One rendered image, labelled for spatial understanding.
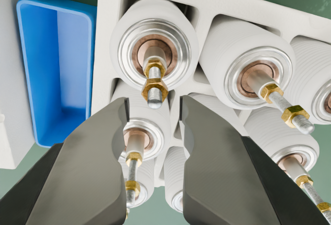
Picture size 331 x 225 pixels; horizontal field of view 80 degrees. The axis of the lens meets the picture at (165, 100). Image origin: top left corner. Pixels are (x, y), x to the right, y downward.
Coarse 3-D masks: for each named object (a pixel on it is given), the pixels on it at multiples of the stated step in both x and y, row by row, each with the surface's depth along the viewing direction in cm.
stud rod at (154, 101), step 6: (150, 72) 16; (156, 72) 16; (150, 90) 14; (156, 90) 13; (150, 96) 13; (156, 96) 13; (150, 102) 13; (156, 102) 13; (162, 102) 13; (156, 108) 13
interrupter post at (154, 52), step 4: (148, 48) 20; (152, 48) 19; (156, 48) 19; (160, 48) 20; (148, 52) 19; (152, 52) 18; (156, 52) 18; (160, 52) 19; (164, 52) 20; (144, 56) 19; (148, 56) 18; (152, 56) 18; (156, 56) 18; (160, 56) 18; (164, 56) 19; (144, 60) 18; (160, 60) 18; (164, 60) 18; (144, 64) 18; (164, 64) 18
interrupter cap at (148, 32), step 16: (128, 32) 19; (144, 32) 19; (160, 32) 19; (176, 32) 19; (128, 48) 20; (144, 48) 20; (176, 48) 20; (128, 64) 21; (176, 64) 21; (144, 80) 22; (176, 80) 22
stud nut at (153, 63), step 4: (148, 60) 17; (152, 60) 17; (156, 60) 17; (148, 64) 17; (152, 64) 17; (156, 64) 17; (160, 64) 17; (144, 68) 18; (148, 68) 17; (160, 68) 17; (164, 68) 17; (144, 72) 17; (148, 72) 17; (164, 72) 17; (148, 76) 17
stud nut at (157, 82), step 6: (150, 78) 14; (156, 78) 14; (144, 84) 14; (150, 84) 14; (156, 84) 14; (162, 84) 14; (144, 90) 14; (162, 90) 14; (144, 96) 14; (162, 96) 14
